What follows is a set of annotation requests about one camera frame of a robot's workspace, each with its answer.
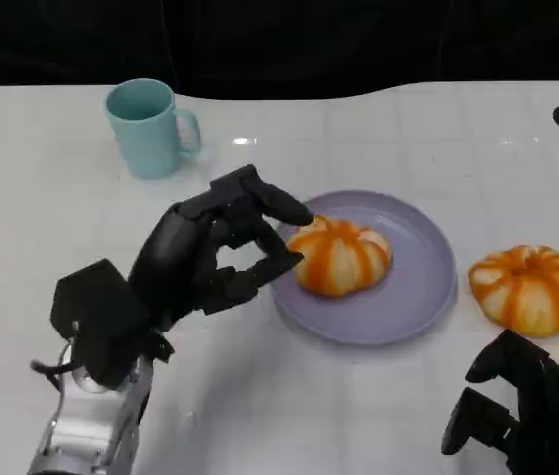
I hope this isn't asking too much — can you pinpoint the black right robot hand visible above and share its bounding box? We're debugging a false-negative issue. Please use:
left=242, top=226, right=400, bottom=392
left=440, top=328, right=559, bottom=475

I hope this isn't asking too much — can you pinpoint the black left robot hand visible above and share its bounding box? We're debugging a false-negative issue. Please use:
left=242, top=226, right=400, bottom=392
left=127, top=164, right=316, bottom=333

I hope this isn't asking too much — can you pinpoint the orange white toy bread roll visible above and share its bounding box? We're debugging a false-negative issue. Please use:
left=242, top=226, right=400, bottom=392
left=285, top=214, right=394, bottom=299
left=467, top=244, right=559, bottom=339

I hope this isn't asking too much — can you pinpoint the pale green mug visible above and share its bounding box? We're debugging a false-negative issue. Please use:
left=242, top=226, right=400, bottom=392
left=104, top=78, right=203, bottom=181

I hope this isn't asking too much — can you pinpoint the lilac plate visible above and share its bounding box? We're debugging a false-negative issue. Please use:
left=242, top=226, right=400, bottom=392
left=269, top=189, right=459, bottom=347

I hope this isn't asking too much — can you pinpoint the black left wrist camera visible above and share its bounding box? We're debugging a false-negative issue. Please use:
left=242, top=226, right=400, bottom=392
left=49, top=258, right=177, bottom=390

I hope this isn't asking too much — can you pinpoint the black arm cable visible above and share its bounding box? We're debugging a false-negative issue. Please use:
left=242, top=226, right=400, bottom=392
left=30, top=359, right=80, bottom=393

